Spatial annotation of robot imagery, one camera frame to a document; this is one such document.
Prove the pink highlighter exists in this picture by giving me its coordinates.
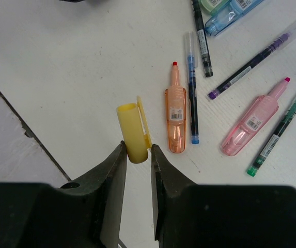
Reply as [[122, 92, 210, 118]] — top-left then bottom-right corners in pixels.
[[221, 77, 290, 157]]

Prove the green capped highlighter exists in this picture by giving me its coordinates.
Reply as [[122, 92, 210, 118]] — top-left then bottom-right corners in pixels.
[[199, 0, 228, 16]]

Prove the blue gel pen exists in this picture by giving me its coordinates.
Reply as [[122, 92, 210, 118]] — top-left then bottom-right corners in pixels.
[[184, 32, 199, 144]]

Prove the purple gel pen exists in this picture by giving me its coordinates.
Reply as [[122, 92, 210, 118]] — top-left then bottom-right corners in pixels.
[[207, 20, 296, 100]]

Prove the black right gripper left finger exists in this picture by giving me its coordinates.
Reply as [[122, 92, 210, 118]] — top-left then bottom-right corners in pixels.
[[54, 141, 128, 248]]

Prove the yellow highlighter cap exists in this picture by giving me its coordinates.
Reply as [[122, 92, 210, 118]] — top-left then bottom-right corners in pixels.
[[116, 96, 152, 164]]

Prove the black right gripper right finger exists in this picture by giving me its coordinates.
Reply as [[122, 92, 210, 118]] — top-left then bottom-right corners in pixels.
[[150, 144, 199, 248]]

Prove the green gel pen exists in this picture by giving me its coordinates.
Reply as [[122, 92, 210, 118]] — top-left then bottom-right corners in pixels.
[[246, 96, 296, 177]]

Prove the orange highlighter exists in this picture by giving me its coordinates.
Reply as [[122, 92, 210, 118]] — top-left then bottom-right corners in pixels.
[[165, 61, 186, 153]]

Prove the blue uncapped highlighter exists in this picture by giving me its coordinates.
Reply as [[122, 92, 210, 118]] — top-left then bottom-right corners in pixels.
[[205, 0, 262, 36]]

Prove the black gel pen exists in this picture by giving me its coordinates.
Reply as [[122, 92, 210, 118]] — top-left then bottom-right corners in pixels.
[[192, 0, 213, 78]]

